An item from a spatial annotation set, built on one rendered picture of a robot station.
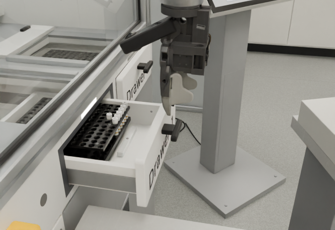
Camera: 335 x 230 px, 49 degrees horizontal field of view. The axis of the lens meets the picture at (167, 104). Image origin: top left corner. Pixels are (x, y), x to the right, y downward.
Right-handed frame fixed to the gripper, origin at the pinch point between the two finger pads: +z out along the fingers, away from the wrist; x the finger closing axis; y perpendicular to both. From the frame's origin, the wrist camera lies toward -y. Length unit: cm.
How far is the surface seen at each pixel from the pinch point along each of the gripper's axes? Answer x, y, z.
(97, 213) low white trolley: -12.2, -11.7, 20.6
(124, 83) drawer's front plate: 18.9, -15.1, 5.9
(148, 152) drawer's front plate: -11.4, -1.0, 3.9
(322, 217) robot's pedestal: 20, 42, 42
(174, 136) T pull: -3.5, 2.2, 5.3
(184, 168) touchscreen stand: 96, -8, 93
